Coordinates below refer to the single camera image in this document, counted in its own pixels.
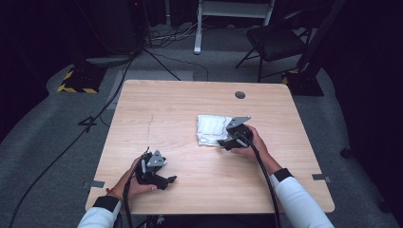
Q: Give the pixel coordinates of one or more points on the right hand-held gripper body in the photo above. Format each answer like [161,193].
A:
[239,133]

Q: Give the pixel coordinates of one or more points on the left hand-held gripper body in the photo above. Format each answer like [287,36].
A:
[151,166]

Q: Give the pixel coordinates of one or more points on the white towel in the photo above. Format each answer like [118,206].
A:
[210,129]

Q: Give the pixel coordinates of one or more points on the person's right hand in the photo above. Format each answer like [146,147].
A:
[258,145]

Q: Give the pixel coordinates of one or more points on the person's left hand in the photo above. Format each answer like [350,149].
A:
[131,186]

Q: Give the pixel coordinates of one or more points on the grey tape piece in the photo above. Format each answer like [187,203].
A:
[321,177]
[96,184]

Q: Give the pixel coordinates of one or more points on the black stand with base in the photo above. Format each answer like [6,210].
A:
[305,82]

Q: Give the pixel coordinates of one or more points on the black folding chair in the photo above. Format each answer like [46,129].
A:
[275,41]

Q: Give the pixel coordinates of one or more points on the black castor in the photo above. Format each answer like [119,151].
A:
[345,153]

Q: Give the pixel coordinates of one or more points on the black base with striped tape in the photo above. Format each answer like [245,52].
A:
[80,80]

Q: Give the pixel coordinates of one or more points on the white desk frame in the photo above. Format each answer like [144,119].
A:
[199,31]

